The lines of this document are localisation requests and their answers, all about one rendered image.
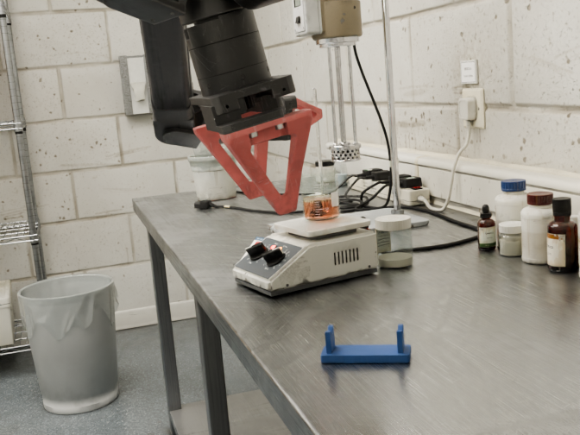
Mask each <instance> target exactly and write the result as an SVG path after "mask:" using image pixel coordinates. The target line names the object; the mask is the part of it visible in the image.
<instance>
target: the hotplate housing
mask: <svg viewBox="0 0 580 435"><path fill-rule="evenodd" d="M267 237H268V238H272V239H274V240H278V241H281V242H284V243H290V244H292V245H296V246H299V247H302V249H301V250H300V251H299V252H298V253H297V254H296V255H295V256H294V257H292V258H291V259H290V260H289V261H288V262H287V263H286V264H285V265H284V266H282V267H281V268H280V269H279V270H278V271H277V272H276V273H275V274H273V275H272V276H271V277H270V278H269V279H266V278H263V277H261V276H259V275H256V274H252V273H250V272H248V271H245V270H243V269H240V268H237V267H236V266H235V265H234V266H235V267H234V269H233V276H235V277H236V278H235V282H238V283H240V284H243V285H244V286H246V287H250V288H252V289H255V290H256V291H259V292H261V293H265V294H266V295H268V296H271V297H273V296H276V295H281V294H284V293H291V292H294V291H298V290H302V289H306V288H309V287H316V286H320V285H324V284H327V283H332V282H335V281H341V280H346V279H349V278H353V277H357V276H361V275H366V274H371V273H375V272H377V267H376V266H377V265H378V257H377V244H376V233H374V232H373V231H372V230H365V229H361V228H357V229H353V230H345V231H340V232H336V233H331V234H327V235H322V236H314V237H306V236H300V235H297V234H293V233H290V232H286V231H282V232H277V233H273V234H271V235H270V236H267Z"/></svg>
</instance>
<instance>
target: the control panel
mask: <svg viewBox="0 0 580 435"><path fill-rule="evenodd" d="M262 243H263V244H264V246H265V247H267V248H268V251H269V250H271V247H272V246H273V245H275V247H274V249H275V248H277V247H281V250H282V252H284V253H285V257H284V259H283V260H282V261H281V262H280V263H278V264H277V265H275V266H273V267H269V266H268V265H267V263H266V262H265V260H264V259H263V257H262V258H260V259H259V260H256V261H251V260H250V256H249V255H246V256H245V257H244V258H243V259H242V260H241V261H240V262H239V263H237V264H236V265H235V266H236V267H237V268H240V269H243V270H245V271H248V272H250V273H252V274H256V275H259V276H261V277H263V278H266V279H269V278H270V277H271V276H272V275H273V274H275V273H276V272H277V271H278V270H279V269H280V268H281V267H282V266H284V265H285V264H286V263H287V262H288V261H289V260H290V259H291V258H292V257H294V256H295V255H296V254H297V253H298V252H299V251H300V250H301V249H302V247H299V246H296V245H292V244H290V243H284V242H281V241H278V240H274V239H272V238H268V237H266V238H265V239H264V240H263V241H262Z"/></svg>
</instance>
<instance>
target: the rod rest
mask: <svg viewBox="0 0 580 435"><path fill-rule="evenodd" d="M396 335H397V344H373V345H335V337H334V325H328V331H326V332H325V344H326V346H325V347H324V348H323V350H322V352H321V355H320V358H321V362H322V363H409V362H410V359H411V354H412V351H411V345H409V344H405V339H404V325H403V324H398V330H397V331H396Z"/></svg>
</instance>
